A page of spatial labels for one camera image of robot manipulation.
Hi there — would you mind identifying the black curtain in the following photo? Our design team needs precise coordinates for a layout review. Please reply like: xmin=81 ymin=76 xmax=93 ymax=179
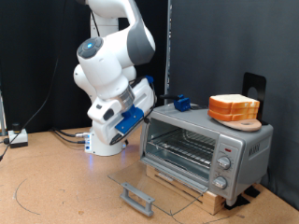
xmin=0 ymin=0 xmax=171 ymax=134

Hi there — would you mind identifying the round wooden board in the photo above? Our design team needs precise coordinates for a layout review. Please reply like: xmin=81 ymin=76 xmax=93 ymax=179
xmin=214 ymin=118 xmax=263 ymax=133

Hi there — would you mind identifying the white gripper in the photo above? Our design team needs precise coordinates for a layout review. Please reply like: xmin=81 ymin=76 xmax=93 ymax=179
xmin=92 ymin=77 xmax=157 ymax=147

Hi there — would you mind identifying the silver oven knob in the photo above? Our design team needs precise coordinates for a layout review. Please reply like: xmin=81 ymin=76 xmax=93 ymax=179
xmin=212 ymin=175 xmax=228 ymax=190
xmin=217 ymin=155 xmax=233 ymax=171

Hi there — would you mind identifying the black base cable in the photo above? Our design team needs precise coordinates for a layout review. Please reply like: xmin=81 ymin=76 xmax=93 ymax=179
xmin=52 ymin=130 xmax=87 ymax=145

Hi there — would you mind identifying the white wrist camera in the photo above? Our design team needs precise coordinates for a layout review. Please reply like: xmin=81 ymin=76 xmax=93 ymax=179
xmin=87 ymin=96 xmax=121 ymax=124

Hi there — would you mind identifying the metal oven rack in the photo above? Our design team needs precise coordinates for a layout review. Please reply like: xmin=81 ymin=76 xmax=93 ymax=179
xmin=148 ymin=128 xmax=218 ymax=169

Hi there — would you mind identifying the wooden slatted block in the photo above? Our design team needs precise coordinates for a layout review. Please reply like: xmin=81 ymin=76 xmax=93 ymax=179
xmin=146 ymin=164 xmax=227 ymax=216

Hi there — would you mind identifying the black tape piece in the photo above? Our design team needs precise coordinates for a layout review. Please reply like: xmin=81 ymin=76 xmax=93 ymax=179
xmin=244 ymin=185 xmax=262 ymax=199

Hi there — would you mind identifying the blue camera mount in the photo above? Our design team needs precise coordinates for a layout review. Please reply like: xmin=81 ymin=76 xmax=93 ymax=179
xmin=115 ymin=105 xmax=145 ymax=135

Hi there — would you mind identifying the silver toaster oven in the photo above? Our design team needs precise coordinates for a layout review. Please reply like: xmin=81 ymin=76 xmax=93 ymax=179
xmin=138 ymin=102 xmax=275 ymax=207

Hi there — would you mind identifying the thin metal stand leg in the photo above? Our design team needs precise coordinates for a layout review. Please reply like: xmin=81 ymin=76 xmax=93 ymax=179
xmin=0 ymin=91 xmax=7 ymax=136

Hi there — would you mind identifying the grey box black button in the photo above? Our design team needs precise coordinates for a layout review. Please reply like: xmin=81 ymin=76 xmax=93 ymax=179
xmin=7 ymin=122 xmax=29 ymax=148

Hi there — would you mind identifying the black cable silver connector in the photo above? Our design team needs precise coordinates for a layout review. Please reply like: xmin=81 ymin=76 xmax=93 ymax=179
xmin=50 ymin=126 xmax=91 ymax=138

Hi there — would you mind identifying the long black hanging cable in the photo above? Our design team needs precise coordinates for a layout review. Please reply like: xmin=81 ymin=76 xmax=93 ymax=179
xmin=0 ymin=0 xmax=68 ymax=161

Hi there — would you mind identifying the grey metal pole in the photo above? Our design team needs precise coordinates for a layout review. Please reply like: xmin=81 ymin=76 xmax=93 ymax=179
xmin=164 ymin=0 xmax=173 ymax=105

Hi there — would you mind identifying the black metal bookend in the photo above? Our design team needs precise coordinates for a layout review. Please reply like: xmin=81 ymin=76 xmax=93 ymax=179
xmin=242 ymin=72 xmax=269 ymax=126

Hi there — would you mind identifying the thin black camera cable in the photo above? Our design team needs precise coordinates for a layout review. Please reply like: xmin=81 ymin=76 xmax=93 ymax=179
xmin=92 ymin=8 xmax=158 ymax=147

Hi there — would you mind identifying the grey curtain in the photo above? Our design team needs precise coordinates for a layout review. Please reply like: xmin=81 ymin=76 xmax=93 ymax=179
xmin=169 ymin=0 xmax=299 ymax=211

